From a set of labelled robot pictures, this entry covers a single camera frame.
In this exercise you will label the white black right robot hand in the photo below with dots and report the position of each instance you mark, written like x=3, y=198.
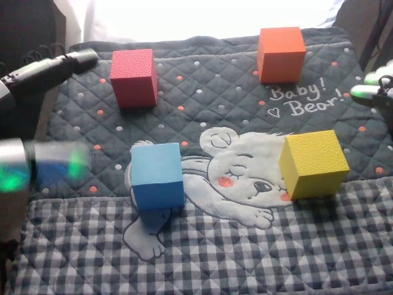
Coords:
x=382, y=92

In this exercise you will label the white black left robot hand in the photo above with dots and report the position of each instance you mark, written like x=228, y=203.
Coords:
x=46, y=69

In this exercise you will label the yellow foam cube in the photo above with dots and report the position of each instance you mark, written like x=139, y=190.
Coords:
x=313, y=163

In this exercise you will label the blue foam cube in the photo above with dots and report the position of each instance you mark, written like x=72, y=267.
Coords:
x=156, y=175

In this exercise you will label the red foam cube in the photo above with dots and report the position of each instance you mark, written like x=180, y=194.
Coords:
x=133, y=80

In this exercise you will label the orange foam cube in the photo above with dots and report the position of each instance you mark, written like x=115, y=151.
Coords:
x=281, y=55

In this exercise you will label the black stand pole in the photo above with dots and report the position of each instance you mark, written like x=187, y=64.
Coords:
x=373, y=37

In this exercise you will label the white background sheet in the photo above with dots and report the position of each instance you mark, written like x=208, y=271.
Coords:
x=184, y=15

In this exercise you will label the grey quilt with bear print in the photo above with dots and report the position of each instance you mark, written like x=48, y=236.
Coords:
x=215, y=239

